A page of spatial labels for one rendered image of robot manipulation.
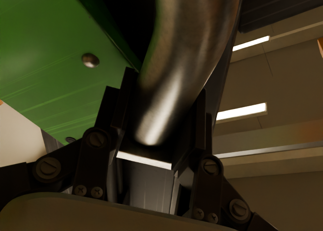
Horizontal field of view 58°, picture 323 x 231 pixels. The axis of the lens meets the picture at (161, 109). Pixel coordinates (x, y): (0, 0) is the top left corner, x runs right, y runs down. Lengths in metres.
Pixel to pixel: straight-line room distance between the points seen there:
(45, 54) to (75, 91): 0.03
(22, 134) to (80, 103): 6.66
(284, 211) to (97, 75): 4.15
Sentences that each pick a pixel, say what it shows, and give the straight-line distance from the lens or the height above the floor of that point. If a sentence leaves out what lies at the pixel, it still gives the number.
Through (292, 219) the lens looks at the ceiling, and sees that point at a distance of 4.21.
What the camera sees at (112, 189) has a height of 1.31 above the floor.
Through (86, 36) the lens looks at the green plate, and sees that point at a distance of 0.18.
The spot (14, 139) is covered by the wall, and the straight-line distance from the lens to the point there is 6.76.
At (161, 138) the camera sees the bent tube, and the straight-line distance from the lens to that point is 0.15.
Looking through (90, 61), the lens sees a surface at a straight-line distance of 0.18.
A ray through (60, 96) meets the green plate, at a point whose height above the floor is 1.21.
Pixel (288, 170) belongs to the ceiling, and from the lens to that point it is 4.61.
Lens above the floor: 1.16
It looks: 27 degrees up
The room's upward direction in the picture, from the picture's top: 150 degrees clockwise
